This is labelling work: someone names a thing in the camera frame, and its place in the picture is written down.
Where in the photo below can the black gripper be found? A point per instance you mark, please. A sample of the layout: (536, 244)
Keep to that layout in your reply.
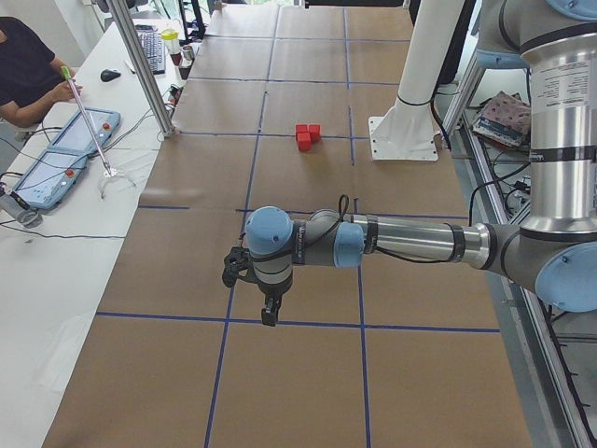
(273, 292)

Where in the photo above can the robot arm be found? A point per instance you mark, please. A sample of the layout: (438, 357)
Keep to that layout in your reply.
(552, 252)

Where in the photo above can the teach pendant near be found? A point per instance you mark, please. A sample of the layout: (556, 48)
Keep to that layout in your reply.
(48, 180)

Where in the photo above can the teach pendant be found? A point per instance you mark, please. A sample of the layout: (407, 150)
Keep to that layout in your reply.
(74, 138)
(48, 180)

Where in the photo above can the teach pendant far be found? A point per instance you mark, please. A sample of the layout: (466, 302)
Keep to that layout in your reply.
(74, 138)

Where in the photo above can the metal cup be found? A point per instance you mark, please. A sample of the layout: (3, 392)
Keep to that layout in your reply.
(188, 53)

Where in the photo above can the black computer mouse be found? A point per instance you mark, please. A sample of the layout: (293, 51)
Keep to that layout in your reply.
(108, 75)

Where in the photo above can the yellow lid bottle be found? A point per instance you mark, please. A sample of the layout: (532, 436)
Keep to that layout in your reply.
(170, 38)

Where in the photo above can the black keyboard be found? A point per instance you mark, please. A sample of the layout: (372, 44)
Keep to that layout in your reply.
(154, 50)

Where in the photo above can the stack of patterned cloths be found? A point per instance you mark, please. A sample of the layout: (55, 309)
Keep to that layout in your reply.
(504, 119)

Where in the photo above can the pink reacher grabber tool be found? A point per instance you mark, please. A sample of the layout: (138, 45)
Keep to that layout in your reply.
(111, 174)

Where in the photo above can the seated person black shirt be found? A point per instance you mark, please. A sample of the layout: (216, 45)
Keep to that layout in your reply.
(31, 75)

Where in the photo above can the white pedestal mount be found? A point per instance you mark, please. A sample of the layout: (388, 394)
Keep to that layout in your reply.
(406, 131)

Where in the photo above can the aluminium frame post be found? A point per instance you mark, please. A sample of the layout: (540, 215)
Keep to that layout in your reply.
(121, 15)

